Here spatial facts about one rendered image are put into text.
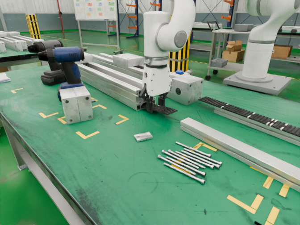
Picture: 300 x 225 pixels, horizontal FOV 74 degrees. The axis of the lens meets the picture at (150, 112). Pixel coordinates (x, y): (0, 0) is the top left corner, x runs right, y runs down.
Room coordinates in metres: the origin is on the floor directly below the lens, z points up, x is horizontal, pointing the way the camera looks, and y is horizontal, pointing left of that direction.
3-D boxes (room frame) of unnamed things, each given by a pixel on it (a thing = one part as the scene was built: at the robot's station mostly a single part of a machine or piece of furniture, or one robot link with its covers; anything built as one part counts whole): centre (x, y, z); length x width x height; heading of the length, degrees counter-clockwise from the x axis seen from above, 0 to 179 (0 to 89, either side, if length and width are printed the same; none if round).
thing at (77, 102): (0.67, 0.25, 0.83); 0.11 x 0.10 x 0.10; 117
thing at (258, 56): (1.08, -0.57, 0.90); 0.19 x 0.19 x 0.18
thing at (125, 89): (1.04, 0.27, 0.82); 0.80 x 0.10 x 0.09; 40
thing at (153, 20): (0.69, -0.02, 1.06); 0.09 x 0.08 x 0.13; 35
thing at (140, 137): (0.52, 0.02, 0.78); 0.05 x 0.03 x 0.01; 113
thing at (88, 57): (1.23, 0.43, 0.87); 0.16 x 0.11 x 0.07; 40
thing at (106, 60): (1.16, 0.13, 0.82); 0.80 x 0.10 x 0.09; 40
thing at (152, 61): (0.69, -0.02, 0.98); 0.09 x 0.08 x 0.03; 130
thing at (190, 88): (0.83, -0.17, 0.83); 0.12 x 0.09 x 0.10; 130
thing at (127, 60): (1.16, 0.13, 0.87); 0.16 x 0.11 x 0.07; 40
